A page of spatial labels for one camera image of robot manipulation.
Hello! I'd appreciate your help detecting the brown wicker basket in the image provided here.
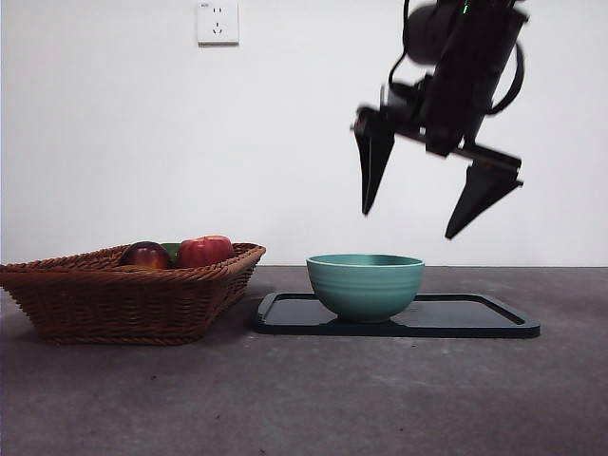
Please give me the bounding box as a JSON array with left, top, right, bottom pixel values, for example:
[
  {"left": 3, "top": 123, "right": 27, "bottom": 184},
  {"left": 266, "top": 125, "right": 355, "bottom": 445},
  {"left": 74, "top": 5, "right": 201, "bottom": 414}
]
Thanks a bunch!
[{"left": 0, "top": 242, "right": 267, "bottom": 347}]

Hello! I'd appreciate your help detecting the white wall socket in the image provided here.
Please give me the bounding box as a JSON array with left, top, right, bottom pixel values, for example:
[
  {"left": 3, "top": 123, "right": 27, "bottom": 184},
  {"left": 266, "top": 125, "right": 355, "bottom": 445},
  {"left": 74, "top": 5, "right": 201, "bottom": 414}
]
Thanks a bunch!
[{"left": 197, "top": 1, "right": 240, "bottom": 48}]

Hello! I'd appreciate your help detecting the bright red apple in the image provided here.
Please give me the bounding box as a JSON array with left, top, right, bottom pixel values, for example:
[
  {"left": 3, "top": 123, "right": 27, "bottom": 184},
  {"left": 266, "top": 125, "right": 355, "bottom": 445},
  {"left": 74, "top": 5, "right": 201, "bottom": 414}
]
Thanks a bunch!
[{"left": 176, "top": 235, "right": 236, "bottom": 270}]

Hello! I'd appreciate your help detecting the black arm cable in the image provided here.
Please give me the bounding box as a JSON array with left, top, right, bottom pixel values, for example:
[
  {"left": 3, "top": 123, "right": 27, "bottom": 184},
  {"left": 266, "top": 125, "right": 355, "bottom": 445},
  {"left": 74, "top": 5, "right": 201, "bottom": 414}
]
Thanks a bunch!
[
  {"left": 488, "top": 42, "right": 526, "bottom": 115},
  {"left": 388, "top": 0, "right": 415, "bottom": 91}
]

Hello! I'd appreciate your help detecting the dark rectangular tray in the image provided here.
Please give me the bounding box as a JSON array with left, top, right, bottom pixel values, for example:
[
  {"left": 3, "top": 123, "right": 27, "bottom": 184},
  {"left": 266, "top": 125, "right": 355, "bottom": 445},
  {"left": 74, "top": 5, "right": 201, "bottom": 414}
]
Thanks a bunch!
[{"left": 251, "top": 292, "right": 542, "bottom": 339}]

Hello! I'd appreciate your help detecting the teal ribbed bowl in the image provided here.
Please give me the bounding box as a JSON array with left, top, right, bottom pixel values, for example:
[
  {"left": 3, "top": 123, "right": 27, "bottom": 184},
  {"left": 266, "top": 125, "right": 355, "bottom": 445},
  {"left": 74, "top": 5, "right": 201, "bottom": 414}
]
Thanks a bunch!
[{"left": 306, "top": 254, "right": 426, "bottom": 325}]

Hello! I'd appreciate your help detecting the dark red apple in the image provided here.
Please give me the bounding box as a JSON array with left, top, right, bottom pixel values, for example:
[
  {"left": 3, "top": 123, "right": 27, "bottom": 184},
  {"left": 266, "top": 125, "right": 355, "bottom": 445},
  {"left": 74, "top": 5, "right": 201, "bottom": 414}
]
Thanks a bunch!
[{"left": 118, "top": 241, "right": 171, "bottom": 272}]

